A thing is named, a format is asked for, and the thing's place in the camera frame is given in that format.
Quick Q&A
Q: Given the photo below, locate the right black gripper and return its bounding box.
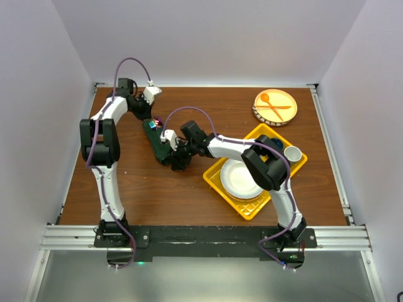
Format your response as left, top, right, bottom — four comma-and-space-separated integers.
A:
167, 138, 198, 171

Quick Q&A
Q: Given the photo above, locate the iridescent metal fork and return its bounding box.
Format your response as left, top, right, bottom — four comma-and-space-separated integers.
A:
149, 120, 157, 130

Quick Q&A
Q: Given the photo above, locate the dark green cloth napkin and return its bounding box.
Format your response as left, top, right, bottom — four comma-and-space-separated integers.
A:
142, 118, 171, 165

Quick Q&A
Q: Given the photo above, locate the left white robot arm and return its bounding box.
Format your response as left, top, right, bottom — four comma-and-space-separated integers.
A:
79, 78, 161, 248

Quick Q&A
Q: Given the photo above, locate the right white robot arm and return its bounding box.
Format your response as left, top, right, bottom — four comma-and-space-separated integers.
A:
161, 121, 307, 247

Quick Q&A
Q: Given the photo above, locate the white ceramic plate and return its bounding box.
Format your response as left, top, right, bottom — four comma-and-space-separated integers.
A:
220, 159, 263, 199

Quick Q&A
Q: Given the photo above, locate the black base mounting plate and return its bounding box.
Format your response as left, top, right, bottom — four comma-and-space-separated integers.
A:
94, 225, 317, 268

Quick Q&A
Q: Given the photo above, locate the wicker plate holder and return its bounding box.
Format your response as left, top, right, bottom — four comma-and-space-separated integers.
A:
252, 106, 293, 126

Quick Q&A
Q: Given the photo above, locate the dark blue mug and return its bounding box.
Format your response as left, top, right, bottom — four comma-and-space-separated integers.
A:
271, 138, 284, 151

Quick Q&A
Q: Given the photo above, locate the orange plastic spoon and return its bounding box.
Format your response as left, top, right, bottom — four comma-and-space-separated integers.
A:
261, 93, 283, 121

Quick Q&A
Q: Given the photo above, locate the orange round plate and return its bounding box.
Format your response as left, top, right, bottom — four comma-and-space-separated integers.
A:
253, 89, 298, 118

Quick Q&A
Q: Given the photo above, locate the orange plastic knife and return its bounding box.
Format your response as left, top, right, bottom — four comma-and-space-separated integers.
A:
255, 105, 291, 109

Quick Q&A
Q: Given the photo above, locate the grey ceramic mug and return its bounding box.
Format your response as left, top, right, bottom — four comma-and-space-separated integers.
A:
283, 145, 302, 164

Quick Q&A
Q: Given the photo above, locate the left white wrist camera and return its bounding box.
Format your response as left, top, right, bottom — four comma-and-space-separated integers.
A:
143, 80, 162, 106

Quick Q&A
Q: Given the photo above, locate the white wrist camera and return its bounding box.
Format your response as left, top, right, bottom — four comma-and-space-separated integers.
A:
143, 80, 162, 106
160, 130, 178, 151

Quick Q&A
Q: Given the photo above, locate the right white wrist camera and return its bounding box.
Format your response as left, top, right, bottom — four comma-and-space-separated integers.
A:
160, 130, 178, 151

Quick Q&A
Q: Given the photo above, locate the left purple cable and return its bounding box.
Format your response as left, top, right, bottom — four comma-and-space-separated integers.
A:
85, 57, 138, 270

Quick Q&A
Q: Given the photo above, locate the aluminium right frame rail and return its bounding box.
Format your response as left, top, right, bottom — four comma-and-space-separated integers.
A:
307, 84, 355, 226

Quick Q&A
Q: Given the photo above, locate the aluminium frame rail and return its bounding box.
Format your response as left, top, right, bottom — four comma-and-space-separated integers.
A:
40, 225, 372, 252
307, 84, 355, 226

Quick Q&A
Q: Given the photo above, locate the aluminium front frame rail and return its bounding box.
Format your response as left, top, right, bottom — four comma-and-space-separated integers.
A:
40, 225, 372, 252

